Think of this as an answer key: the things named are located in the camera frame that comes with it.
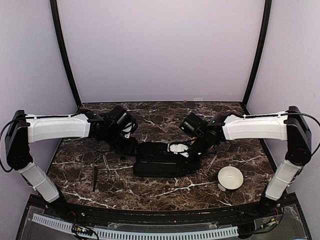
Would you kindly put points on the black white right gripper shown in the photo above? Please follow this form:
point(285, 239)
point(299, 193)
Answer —
point(181, 152)

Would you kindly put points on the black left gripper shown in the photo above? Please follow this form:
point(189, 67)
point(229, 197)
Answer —
point(129, 149)

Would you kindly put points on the silver scissors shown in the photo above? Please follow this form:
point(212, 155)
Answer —
point(109, 176)
point(205, 170)

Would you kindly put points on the black hair clip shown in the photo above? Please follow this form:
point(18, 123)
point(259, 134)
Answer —
point(95, 178)

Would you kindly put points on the black zippered tool case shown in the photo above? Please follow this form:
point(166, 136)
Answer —
point(153, 160)

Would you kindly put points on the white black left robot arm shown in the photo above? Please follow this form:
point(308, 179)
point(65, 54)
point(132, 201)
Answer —
point(26, 132)

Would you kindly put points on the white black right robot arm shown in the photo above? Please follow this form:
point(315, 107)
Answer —
point(289, 126)

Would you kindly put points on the blue white bowl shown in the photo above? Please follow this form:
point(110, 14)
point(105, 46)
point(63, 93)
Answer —
point(229, 179)

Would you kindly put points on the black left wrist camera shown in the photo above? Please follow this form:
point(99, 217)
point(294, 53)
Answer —
point(119, 119)

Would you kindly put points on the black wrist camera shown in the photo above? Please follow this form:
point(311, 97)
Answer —
point(193, 126)
point(119, 119)

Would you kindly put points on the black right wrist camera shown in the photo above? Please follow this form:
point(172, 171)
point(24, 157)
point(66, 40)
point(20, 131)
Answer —
point(193, 126)

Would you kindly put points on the black front table rail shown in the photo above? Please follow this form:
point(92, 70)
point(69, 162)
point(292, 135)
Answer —
point(241, 214)

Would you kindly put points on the white slotted cable duct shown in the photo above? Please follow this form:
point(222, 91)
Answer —
point(119, 231)

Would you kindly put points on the black left frame post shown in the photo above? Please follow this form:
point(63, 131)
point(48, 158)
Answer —
point(63, 51)

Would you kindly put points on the black frame post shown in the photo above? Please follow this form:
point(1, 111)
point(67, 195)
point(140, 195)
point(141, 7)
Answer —
point(258, 53)
point(63, 51)

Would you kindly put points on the black right frame post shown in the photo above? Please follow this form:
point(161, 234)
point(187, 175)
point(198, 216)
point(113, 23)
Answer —
point(258, 53)

